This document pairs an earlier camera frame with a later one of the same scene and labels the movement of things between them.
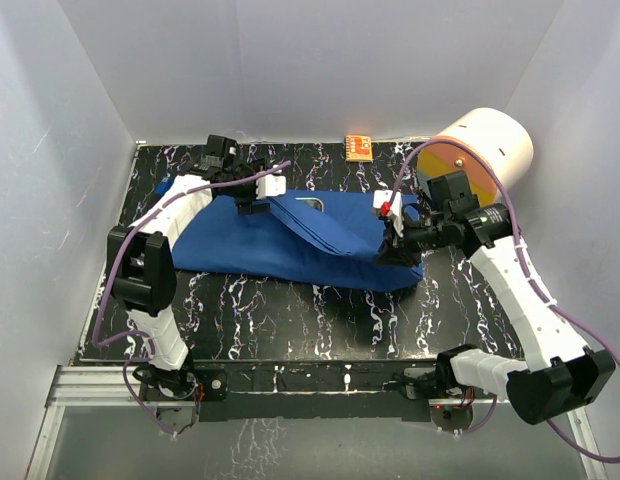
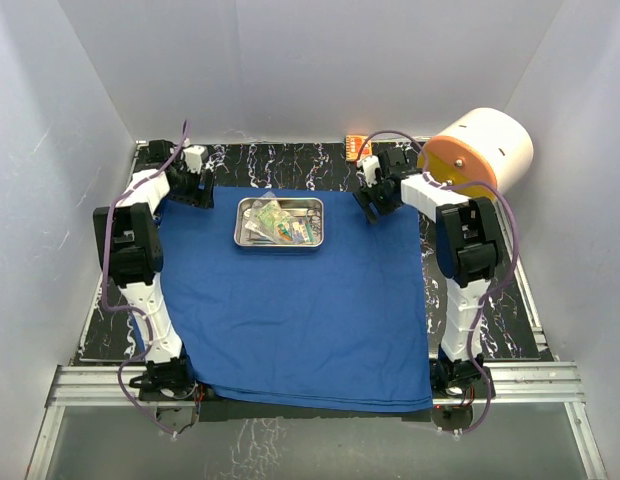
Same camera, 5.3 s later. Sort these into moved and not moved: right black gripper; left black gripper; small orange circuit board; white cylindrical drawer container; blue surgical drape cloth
Moved: left black gripper; right black gripper; blue surgical drape cloth
Not moved: white cylindrical drawer container; small orange circuit board
